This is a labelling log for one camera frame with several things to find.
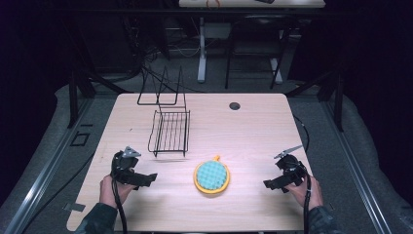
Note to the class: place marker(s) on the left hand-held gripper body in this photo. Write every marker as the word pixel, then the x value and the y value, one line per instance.
pixel 123 164

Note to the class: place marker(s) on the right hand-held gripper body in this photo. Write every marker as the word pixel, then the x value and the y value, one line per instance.
pixel 290 167

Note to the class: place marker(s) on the round yellow teal pot holder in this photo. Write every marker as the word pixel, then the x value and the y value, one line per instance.
pixel 211 175

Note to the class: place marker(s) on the person's right hand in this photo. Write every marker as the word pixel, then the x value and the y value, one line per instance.
pixel 307 193

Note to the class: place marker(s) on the person's left hand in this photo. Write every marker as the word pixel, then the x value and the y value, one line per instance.
pixel 112 191

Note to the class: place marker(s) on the grey tape strip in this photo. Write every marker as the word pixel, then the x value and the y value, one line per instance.
pixel 74 207

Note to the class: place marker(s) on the black metal stand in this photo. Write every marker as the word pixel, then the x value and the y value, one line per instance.
pixel 73 97
pixel 337 97

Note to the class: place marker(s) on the black metal chair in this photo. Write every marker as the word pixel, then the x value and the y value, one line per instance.
pixel 253 19

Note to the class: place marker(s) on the white desk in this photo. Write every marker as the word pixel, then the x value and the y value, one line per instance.
pixel 227 3

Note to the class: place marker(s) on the aluminium floor rail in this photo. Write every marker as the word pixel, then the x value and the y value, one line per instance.
pixel 42 172
pixel 360 175

